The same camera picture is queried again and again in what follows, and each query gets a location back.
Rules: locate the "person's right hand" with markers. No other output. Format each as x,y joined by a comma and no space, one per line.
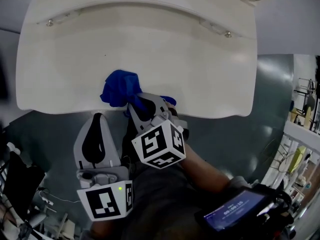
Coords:
172,111

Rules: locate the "black bag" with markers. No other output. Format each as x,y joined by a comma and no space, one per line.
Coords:
22,179

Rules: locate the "black phone with mount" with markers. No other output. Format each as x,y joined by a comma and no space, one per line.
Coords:
237,209

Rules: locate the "yellow-green oval board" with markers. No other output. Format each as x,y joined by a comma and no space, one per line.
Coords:
297,159

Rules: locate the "person's left forearm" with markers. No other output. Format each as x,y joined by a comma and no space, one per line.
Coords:
105,227

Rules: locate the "person's grey clothing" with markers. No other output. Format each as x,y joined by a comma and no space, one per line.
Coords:
155,196

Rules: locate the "wooden round board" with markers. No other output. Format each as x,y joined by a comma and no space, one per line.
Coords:
295,115

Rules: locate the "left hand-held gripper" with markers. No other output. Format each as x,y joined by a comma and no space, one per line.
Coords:
102,204

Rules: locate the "white dressing table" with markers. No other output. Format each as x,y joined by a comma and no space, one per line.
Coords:
125,46

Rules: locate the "white display shelf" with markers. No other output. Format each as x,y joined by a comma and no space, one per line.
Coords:
295,134

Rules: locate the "person's right forearm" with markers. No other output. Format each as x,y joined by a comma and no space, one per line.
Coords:
205,169

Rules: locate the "wooden oval board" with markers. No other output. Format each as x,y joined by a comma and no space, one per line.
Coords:
307,116

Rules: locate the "blue cloth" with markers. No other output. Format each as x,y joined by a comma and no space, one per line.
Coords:
120,89

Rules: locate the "small metal screw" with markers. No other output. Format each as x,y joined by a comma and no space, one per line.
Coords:
227,34
50,22

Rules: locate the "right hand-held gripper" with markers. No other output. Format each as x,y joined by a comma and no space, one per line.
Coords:
155,144

